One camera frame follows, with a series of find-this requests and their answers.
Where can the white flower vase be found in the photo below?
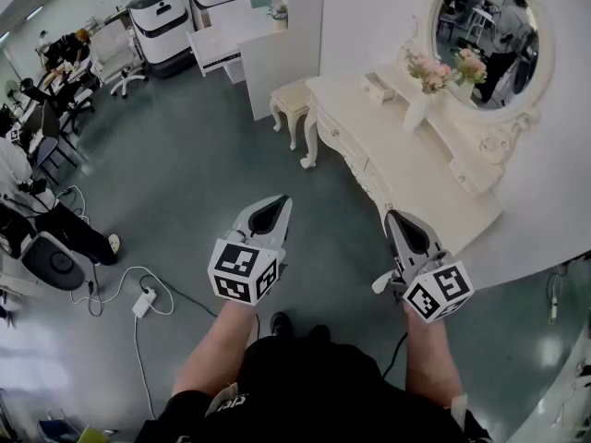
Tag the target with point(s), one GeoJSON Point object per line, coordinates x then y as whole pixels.
{"type": "Point", "coordinates": [418, 111]}

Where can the white desk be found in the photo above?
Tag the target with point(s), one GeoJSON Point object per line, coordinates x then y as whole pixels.
{"type": "Point", "coordinates": [277, 58]}

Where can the person's left black shoe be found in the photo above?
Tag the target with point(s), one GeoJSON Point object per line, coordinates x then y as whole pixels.
{"type": "Point", "coordinates": [280, 325]}

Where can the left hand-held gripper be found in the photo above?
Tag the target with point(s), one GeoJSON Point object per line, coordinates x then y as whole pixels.
{"type": "Point", "coordinates": [231, 266]}

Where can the blue seat chair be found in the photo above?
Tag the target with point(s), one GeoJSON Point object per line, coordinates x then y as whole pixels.
{"type": "Point", "coordinates": [48, 148]}

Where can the person's black shoe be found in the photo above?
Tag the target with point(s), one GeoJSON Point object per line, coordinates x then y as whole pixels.
{"type": "Point", "coordinates": [280, 325]}
{"type": "Point", "coordinates": [319, 331]}

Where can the white pull-out desk tray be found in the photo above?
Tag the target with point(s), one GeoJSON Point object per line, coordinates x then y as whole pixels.
{"type": "Point", "coordinates": [212, 51]}

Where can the white office chair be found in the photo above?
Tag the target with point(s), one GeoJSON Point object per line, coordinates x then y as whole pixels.
{"type": "Point", "coordinates": [115, 63]}

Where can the white power strip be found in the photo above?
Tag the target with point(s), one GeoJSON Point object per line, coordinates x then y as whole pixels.
{"type": "Point", "coordinates": [144, 302]}

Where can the person's right black shoe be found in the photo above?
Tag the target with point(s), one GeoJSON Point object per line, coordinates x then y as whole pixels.
{"type": "Point", "coordinates": [319, 331]}

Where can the person's black clothing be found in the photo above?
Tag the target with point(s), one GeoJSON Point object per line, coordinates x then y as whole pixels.
{"type": "Point", "coordinates": [318, 395]}

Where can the person's right forearm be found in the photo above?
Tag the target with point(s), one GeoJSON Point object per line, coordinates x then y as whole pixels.
{"type": "Point", "coordinates": [431, 362]}

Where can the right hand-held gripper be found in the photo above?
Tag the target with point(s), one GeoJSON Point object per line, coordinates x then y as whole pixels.
{"type": "Point", "coordinates": [443, 289]}

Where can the pink flower bouquet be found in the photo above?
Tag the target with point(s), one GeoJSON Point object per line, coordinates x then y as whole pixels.
{"type": "Point", "coordinates": [427, 69]}

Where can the grey round chair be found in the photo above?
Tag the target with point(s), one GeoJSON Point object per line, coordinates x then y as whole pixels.
{"type": "Point", "coordinates": [55, 261]}

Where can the small blue-white flower pot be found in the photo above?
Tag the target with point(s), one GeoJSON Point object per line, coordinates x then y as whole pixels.
{"type": "Point", "coordinates": [279, 16]}

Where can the oval white-framed mirror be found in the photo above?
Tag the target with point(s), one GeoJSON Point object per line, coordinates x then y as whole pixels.
{"type": "Point", "coordinates": [545, 39]}

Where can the black office chair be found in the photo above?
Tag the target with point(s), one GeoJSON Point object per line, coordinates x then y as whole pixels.
{"type": "Point", "coordinates": [69, 99]}

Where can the white dressing table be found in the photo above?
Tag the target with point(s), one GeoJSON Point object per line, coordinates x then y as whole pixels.
{"type": "Point", "coordinates": [397, 155]}

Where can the person's left forearm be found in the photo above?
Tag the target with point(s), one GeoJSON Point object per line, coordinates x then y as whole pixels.
{"type": "Point", "coordinates": [217, 349]}

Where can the cream upholstered stool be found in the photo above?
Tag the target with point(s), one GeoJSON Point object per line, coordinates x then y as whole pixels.
{"type": "Point", "coordinates": [291, 99]}

